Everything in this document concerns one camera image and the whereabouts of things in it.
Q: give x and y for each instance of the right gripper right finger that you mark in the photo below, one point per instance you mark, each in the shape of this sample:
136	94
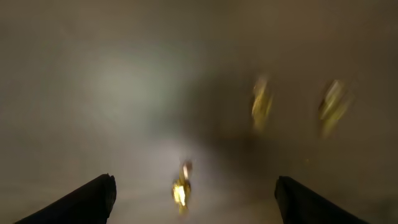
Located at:
304	205

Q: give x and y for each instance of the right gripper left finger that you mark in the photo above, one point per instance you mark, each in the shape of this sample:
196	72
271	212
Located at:
84	202

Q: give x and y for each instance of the gold wrapped candy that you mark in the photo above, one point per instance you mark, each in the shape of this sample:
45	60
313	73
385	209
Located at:
261	104
334	105
181	193

